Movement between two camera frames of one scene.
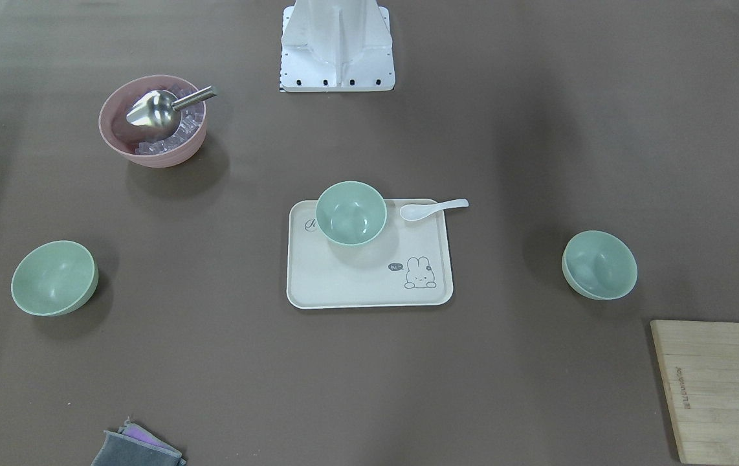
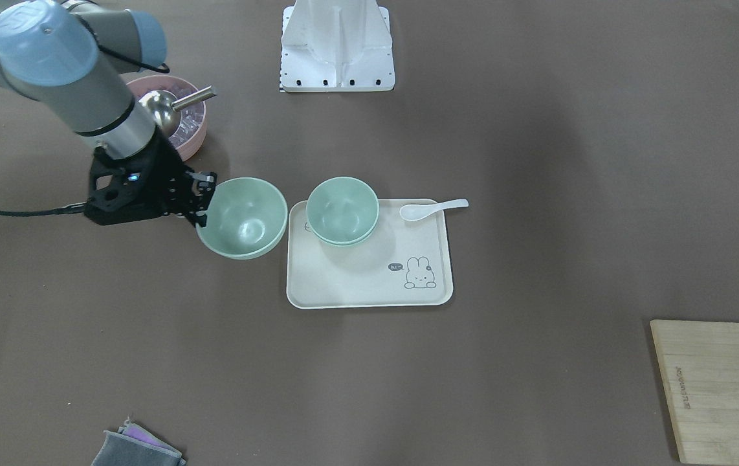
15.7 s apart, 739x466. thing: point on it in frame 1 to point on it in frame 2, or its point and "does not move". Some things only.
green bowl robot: x=599 y=265 to x=342 y=210
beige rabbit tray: x=409 y=263 does not move
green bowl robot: x=55 y=279 to x=247 y=217
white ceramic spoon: x=419 y=212 does not move
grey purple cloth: x=133 y=446 does not move
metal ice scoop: x=158 y=112 does not move
